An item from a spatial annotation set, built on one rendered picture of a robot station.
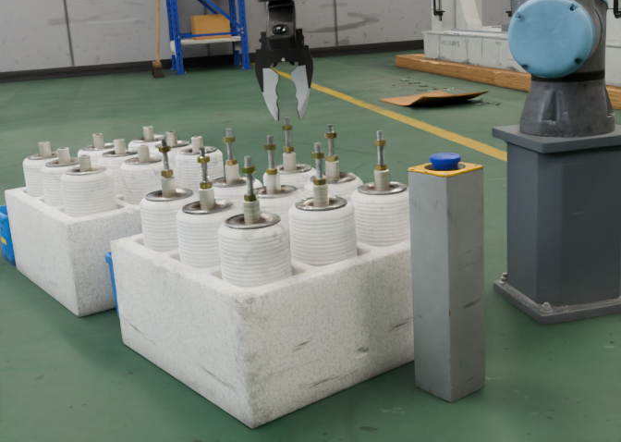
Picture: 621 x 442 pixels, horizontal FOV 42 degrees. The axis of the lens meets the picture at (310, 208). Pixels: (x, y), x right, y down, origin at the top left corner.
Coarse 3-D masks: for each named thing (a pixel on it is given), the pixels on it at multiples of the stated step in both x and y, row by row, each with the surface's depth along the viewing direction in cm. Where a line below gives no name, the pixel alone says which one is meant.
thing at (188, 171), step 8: (216, 152) 165; (176, 160) 165; (184, 160) 162; (192, 160) 162; (216, 160) 164; (184, 168) 163; (192, 168) 162; (200, 168) 162; (208, 168) 163; (216, 168) 164; (184, 176) 164; (192, 176) 163; (200, 176) 163; (216, 176) 165; (224, 176) 168; (184, 184) 164; (192, 184) 163
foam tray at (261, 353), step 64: (128, 256) 127; (384, 256) 116; (128, 320) 132; (192, 320) 114; (256, 320) 104; (320, 320) 110; (384, 320) 118; (192, 384) 118; (256, 384) 105; (320, 384) 112
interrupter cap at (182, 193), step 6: (150, 192) 130; (156, 192) 130; (180, 192) 130; (186, 192) 129; (192, 192) 128; (150, 198) 126; (156, 198) 126; (162, 198) 126; (168, 198) 126; (174, 198) 125; (180, 198) 126; (186, 198) 126
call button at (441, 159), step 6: (432, 156) 106; (438, 156) 106; (444, 156) 105; (450, 156) 105; (456, 156) 105; (432, 162) 106; (438, 162) 105; (444, 162) 105; (450, 162) 105; (456, 162) 105; (444, 168) 105
